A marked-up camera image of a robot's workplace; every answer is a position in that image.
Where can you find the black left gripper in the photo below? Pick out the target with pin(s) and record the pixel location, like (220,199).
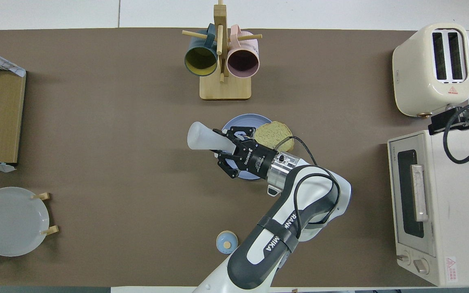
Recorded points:
(257,158)

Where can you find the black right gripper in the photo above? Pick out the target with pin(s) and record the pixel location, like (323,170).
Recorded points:
(468,118)

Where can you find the squeeze bottle with navy cap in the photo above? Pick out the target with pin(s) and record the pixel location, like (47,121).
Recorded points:
(202,138)

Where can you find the toasted bread slice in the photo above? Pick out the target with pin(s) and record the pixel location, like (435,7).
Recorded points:
(273,134)

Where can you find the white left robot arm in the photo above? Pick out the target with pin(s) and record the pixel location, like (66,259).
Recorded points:
(267,252)

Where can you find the blue round plate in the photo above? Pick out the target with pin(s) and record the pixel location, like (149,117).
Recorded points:
(242,121)

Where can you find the wooden plate rack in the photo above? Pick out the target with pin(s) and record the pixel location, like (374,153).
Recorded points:
(50,230)

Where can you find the grey round plate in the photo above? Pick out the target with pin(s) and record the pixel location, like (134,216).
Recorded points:
(10,221)

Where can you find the cream two-slot toaster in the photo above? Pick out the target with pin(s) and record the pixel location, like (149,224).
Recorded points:
(413,77)

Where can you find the wooden mug tree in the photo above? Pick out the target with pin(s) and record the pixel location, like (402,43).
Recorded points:
(225,87)

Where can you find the white toaster oven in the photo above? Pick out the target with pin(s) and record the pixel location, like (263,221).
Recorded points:
(458,203)

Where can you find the pink mug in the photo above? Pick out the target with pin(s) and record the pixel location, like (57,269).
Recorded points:
(242,63)

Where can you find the dark teal mug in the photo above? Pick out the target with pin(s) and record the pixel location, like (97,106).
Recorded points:
(200,61)

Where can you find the brown table mat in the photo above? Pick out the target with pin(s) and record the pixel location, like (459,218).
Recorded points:
(116,162)

